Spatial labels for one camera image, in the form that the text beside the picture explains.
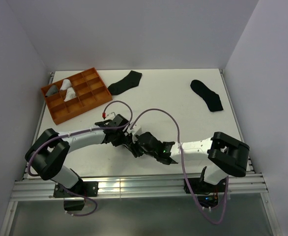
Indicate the white rolled sock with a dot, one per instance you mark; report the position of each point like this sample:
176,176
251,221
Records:
70,94
66,84

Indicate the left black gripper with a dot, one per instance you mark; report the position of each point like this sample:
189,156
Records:
123,139

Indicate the black sock top centre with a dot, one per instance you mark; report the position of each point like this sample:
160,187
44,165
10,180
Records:
130,81

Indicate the lower white rolled sock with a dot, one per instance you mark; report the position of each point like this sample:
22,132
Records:
70,94

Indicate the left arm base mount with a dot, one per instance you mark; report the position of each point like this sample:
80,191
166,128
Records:
74,199

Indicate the grey rolled sock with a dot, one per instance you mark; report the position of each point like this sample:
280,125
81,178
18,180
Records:
51,91

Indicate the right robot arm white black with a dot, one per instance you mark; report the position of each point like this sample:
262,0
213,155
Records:
228,156

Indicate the orange compartment tray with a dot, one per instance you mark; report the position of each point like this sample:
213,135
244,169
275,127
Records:
91,92

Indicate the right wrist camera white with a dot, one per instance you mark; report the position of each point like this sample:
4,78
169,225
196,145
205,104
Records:
134,130

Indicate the aluminium frame rail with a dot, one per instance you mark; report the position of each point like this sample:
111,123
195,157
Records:
152,186

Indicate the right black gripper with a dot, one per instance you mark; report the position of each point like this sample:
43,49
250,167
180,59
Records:
135,138

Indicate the black sock with white stripes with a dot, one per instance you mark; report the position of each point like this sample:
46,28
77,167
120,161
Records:
134,148

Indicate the black sock top right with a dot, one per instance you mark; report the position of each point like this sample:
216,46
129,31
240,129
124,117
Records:
211,98

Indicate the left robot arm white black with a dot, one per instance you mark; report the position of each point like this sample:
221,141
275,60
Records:
47,155

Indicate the upper white rolled sock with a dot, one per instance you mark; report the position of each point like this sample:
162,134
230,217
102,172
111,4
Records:
66,84

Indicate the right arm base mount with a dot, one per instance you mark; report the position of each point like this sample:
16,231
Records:
202,188

